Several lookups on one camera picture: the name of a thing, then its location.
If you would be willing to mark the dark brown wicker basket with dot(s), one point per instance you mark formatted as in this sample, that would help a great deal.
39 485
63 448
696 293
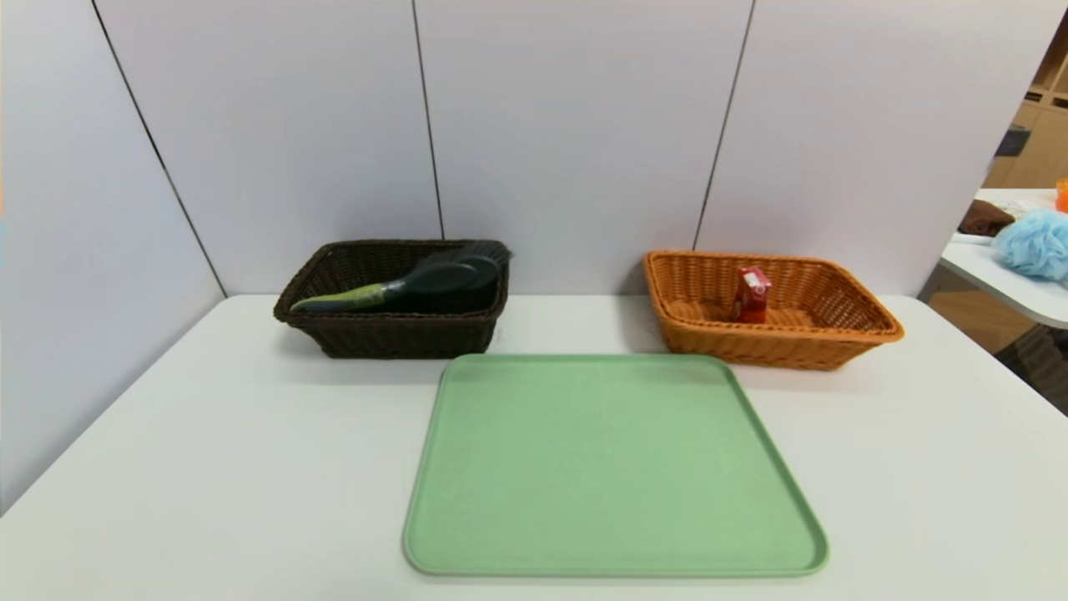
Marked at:
392 338

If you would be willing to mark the light blue bath loofah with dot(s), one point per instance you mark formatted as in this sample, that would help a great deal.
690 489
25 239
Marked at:
1039 242

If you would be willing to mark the orange wicker basket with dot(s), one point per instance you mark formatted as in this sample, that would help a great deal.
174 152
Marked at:
801 342

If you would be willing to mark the light green plastic tray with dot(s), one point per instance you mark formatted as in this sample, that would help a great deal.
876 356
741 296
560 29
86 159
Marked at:
617 484

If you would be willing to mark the orange cup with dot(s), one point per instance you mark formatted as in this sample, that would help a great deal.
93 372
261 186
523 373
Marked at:
1063 196

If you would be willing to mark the brown folded cloth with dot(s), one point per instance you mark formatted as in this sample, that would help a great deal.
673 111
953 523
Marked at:
984 219

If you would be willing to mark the small red snack box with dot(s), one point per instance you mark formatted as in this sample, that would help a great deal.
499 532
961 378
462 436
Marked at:
753 294

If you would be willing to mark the dark woven seat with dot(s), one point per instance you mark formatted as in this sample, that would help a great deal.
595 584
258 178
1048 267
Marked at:
1039 363

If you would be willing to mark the light wooden shelf cabinet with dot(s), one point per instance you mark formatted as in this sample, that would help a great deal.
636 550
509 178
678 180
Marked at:
1043 154

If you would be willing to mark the white side table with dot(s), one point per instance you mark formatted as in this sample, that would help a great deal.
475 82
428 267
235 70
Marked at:
1001 284

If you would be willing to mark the dark grey box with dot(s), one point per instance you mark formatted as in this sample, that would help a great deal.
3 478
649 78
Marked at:
1014 140

